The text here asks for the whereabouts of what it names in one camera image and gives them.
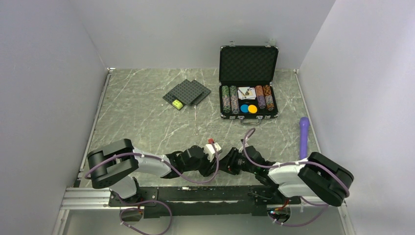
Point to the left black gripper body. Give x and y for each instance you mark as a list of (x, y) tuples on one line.
[(204, 166)]

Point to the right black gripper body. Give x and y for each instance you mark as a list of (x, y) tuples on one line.
[(238, 163)]

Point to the purple-grey chip stack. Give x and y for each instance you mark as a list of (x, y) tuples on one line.
[(234, 104)]

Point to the grey chip stack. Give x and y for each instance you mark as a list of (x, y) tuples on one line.
[(226, 103)]

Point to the purple chip stack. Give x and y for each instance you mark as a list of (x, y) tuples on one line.
[(261, 101)]

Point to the small chip stack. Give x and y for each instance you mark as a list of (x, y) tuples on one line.
[(269, 100)]

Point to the dark green chip stack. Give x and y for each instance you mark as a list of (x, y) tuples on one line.
[(233, 92)]

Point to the red chip stack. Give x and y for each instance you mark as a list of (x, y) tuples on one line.
[(259, 90)]

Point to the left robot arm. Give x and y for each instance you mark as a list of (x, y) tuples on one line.
[(111, 165)]

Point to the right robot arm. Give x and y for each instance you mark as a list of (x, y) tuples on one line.
[(314, 176)]

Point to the blue dealer button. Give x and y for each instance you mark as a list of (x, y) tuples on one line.
[(244, 108)]

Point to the yellow dealer button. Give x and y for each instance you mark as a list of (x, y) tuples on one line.
[(252, 109)]

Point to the playing cards deck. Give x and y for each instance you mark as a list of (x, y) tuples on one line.
[(246, 93)]

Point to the yellow-green dice block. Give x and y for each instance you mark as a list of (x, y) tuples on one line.
[(177, 104)]

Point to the dark foam pad top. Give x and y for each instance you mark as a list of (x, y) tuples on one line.
[(186, 92)]

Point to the purple cylinder object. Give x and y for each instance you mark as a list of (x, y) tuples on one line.
[(304, 124)]

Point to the black poker case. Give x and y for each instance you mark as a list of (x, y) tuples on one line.
[(248, 66)]

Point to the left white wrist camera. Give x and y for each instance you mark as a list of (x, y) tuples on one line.
[(213, 150)]

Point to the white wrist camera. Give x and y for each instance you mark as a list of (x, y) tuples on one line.
[(213, 150), (243, 146)]

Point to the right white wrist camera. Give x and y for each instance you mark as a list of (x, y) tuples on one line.
[(243, 146)]

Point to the black base frame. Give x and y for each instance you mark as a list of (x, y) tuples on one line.
[(207, 200)]

